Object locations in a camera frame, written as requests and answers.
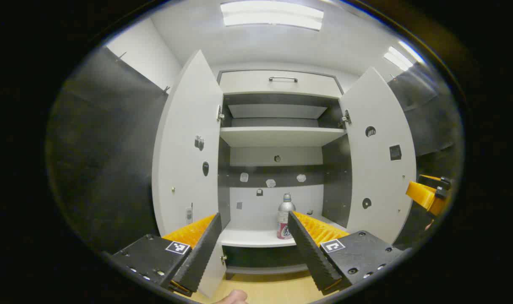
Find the white and grey cabinet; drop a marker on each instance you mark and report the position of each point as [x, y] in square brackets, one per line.
[273, 156]

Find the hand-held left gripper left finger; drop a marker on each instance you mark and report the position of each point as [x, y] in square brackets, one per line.
[203, 257]

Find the small ceiling light panel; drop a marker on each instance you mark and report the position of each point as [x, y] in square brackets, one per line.
[402, 57]

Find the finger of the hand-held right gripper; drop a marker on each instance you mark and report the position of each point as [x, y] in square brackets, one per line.
[423, 194]

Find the white cabinet door headphone sticker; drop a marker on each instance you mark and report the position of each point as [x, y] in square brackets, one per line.
[379, 177]

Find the silver bottle red label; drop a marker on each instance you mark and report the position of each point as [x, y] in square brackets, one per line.
[285, 219]

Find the large ceiling light panel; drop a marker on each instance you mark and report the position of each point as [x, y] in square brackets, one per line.
[271, 14]

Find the white cabinet shelf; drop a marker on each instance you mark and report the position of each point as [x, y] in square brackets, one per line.
[282, 136]

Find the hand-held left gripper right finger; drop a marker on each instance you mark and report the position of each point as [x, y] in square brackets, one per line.
[309, 253]

